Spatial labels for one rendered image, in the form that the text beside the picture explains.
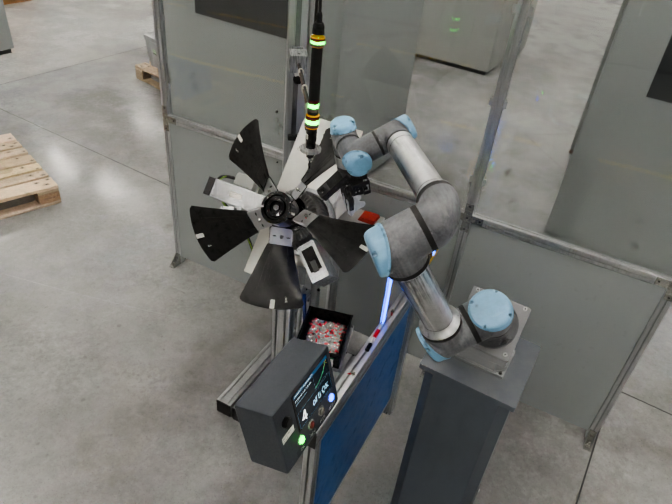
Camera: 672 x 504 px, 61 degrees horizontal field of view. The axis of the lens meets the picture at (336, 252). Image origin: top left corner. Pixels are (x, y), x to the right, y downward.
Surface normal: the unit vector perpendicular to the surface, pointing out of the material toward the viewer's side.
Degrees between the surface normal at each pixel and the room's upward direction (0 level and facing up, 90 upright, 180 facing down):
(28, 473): 0
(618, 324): 90
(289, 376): 15
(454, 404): 90
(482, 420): 90
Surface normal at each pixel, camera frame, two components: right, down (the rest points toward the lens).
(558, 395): -0.46, 0.49
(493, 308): -0.16, -0.36
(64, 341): 0.09, -0.81
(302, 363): -0.14, -0.86
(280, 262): 0.45, -0.08
